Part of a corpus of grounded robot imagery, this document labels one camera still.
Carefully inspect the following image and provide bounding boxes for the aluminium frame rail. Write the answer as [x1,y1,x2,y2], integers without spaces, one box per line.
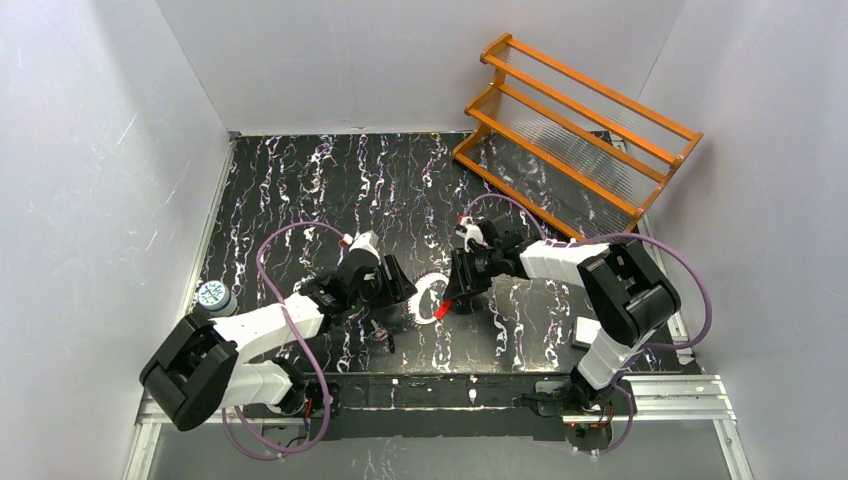
[135,374,738,425]

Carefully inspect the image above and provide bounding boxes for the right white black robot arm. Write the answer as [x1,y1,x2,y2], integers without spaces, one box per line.
[437,216,681,410]

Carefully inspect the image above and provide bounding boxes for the white box with red mark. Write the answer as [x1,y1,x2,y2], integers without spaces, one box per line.
[572,317,601,350]

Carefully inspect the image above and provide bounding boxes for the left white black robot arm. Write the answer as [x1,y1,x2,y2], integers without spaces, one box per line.
[139,249,417,431]

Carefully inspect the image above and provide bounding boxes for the silver key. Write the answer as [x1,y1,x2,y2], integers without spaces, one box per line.
[371,320,396,354]

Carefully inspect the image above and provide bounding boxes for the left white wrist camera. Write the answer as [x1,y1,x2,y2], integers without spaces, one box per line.
[339,230,381,268]

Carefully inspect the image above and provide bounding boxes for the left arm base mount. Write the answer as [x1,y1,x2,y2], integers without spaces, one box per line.
[267,380,326,419]

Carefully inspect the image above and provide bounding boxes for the orange wooden rack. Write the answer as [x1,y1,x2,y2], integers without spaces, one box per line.
[453,33,703,239]

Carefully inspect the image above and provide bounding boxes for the white red keyring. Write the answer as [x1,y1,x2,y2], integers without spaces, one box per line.
[406,271,449,326]

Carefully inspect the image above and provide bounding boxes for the purple cable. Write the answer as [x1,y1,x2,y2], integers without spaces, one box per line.
[221,221,352,463]
[461,192,715,455]

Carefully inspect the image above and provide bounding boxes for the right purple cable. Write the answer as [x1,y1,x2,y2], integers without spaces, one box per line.
[461,192,715,455]

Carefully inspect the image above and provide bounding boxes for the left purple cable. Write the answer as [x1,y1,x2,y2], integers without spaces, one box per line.
[221,221,352,463]

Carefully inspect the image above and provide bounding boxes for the small blue white jar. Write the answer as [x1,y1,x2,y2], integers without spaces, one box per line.
[196,280,238,317]

